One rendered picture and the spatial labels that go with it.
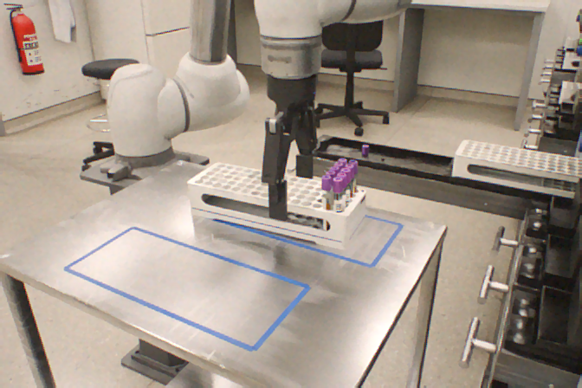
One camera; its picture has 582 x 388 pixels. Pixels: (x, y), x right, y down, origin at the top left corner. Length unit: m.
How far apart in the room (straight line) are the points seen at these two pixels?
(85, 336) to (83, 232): 1.11
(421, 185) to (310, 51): 0.48
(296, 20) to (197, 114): 0.72
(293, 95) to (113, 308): 0.39
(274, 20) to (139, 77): 0.66
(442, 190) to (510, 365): 0.49
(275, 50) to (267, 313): 0.36
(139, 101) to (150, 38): 2.92
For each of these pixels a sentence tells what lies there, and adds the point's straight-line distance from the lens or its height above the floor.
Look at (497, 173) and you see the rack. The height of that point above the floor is 0.81.
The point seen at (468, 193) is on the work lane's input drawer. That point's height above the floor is 0.79.
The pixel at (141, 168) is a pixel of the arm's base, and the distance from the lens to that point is 1.37.
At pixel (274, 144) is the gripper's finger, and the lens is 0.74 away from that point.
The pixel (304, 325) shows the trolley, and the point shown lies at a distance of 0.65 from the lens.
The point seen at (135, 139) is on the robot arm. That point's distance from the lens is 1.34.
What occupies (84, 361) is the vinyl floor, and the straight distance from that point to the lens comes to 1.90.
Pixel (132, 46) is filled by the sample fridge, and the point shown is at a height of 0.52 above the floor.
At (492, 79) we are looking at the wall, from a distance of 4.68.
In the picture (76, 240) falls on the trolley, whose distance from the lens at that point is 0.89.
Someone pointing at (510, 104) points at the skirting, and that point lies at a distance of 4.71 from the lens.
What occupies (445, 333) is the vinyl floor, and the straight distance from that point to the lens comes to 1.93.
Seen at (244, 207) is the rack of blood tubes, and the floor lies 0.83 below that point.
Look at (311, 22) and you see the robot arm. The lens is 0.72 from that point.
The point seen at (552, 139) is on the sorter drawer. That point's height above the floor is 0.80.
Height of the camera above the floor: 1.25
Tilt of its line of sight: 27 degrees down
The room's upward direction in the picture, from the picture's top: straight up
